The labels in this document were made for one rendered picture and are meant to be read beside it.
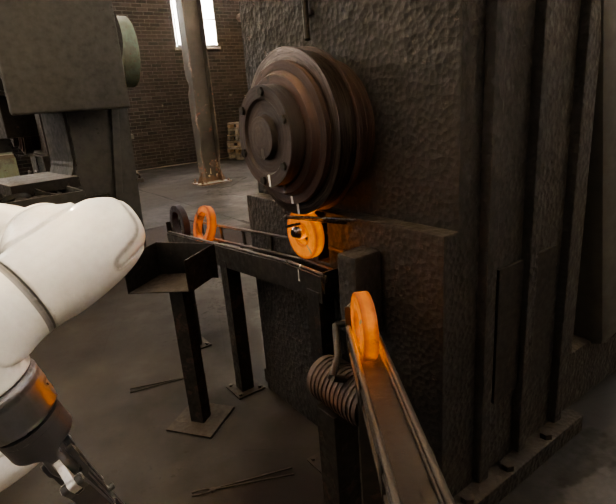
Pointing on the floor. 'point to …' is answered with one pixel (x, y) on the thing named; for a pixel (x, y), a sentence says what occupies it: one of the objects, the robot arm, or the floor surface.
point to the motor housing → (337, 431)
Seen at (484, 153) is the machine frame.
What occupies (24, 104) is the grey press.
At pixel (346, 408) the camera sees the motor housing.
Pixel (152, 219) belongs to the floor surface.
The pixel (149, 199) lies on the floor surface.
